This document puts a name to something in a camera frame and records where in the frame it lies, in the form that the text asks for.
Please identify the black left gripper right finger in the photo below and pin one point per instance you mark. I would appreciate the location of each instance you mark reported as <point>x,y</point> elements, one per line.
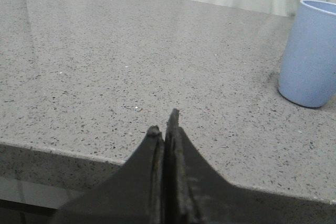
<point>196,193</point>

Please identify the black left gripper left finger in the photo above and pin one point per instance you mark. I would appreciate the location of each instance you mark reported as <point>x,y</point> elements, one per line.
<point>133,194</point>

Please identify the blue plastic cup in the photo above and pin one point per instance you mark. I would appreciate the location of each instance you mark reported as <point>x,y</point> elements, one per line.
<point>307,73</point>

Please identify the dark cabinet front under counter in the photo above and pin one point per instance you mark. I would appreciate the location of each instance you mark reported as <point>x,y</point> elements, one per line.
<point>27,202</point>

